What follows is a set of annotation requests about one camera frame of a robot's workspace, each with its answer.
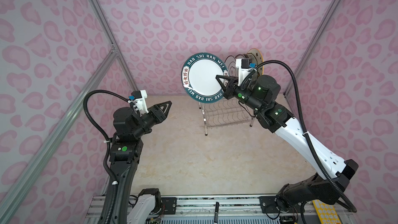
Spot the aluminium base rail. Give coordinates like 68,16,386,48
83,192,355,224

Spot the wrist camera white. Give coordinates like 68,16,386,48
235,58,256,86
128,90,149,114

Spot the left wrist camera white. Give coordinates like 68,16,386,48
128,90,149,114

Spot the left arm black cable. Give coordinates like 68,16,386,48
82,89,131,224

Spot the halloween cat star plate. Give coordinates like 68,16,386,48
245,48,264,69

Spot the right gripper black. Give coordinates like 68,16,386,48
216,74,266,113

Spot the silver two-tier dish rack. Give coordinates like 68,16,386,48
199,99,255,136

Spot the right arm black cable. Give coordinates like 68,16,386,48
245,60,358,213

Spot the white plate black text rim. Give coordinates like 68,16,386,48
181,52,229,103

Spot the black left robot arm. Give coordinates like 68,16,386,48
99,101,172,224

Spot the black marker pen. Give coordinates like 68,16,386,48
214,202,220,224

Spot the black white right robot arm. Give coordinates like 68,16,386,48
216,75,359,213

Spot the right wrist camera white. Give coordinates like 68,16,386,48
235,58,256,86

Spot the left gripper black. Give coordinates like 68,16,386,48
133,101,171,141

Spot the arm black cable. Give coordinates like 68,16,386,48
245,60,358,213
82,89,131,224

